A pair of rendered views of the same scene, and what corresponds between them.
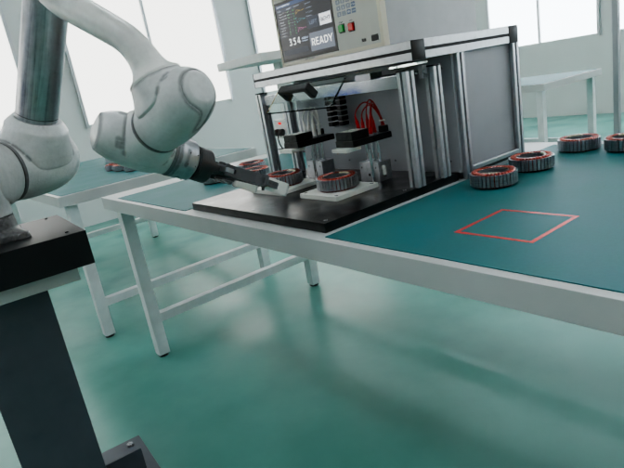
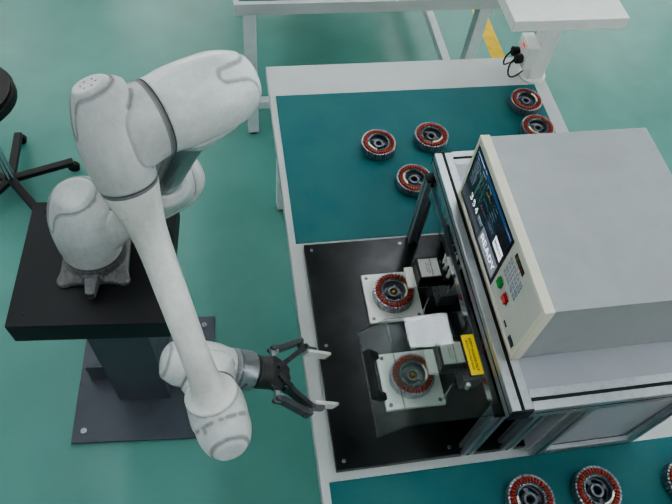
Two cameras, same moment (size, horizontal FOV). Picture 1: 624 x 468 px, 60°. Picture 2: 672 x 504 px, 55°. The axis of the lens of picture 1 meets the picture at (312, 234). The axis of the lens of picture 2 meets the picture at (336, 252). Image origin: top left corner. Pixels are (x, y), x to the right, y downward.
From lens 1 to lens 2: 144 cm
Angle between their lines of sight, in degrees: 44
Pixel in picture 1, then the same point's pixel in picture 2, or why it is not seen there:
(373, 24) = (515, 335)
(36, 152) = not seen: hidden behind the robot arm
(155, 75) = (200, 420)
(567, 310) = not seen: outside the picture
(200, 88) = (229, 453)
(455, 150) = (532, 437)
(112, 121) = (175, 376)
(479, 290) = not seen: outside the picture
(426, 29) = (591, 345)
